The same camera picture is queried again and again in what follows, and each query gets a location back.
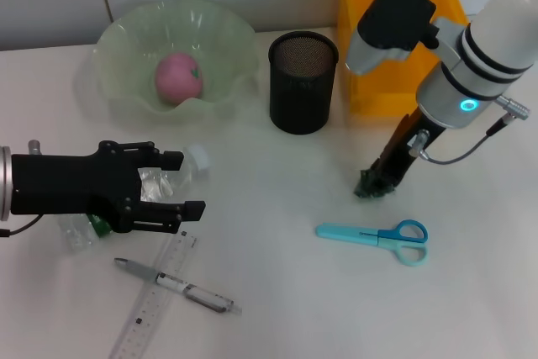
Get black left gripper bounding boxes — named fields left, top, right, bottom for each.
left=10, top=140, right=207, bottom=235

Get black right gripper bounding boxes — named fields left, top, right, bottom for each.
left=364, top=108, right=442, bottom=191

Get green plastic wrapper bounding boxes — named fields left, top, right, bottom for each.
left=352, top=167, right=398, bottom=201

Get clear water bottle green label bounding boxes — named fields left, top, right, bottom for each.
left=56, top=144, right=211, bottom=254

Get pink peach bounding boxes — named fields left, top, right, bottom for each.
left=154, top=51, right=206, bottom=104

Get blue scissors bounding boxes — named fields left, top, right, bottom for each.
left=315, top=219, right=429, bottom=267

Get grey white pen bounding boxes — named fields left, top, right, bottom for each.
left=113, top=257, right=244, bottom=316

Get black mesh pen holder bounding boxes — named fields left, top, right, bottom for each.
left=267, top=30, right=340, bottom=135

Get clear plastic ruler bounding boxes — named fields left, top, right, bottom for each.
left=108, top=229, right=199, bottom=359

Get green glass fruit plate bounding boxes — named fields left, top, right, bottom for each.
left=92, top=0, right=261, bottom=124

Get yellow plastic bin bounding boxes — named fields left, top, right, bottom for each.
left=335, top=0, right=470, bottom=117

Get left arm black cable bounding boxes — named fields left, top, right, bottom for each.
left=0, top=139, right=43, bottom=239

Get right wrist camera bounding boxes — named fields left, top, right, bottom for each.
left=346, top=0, right=440, bottom=77

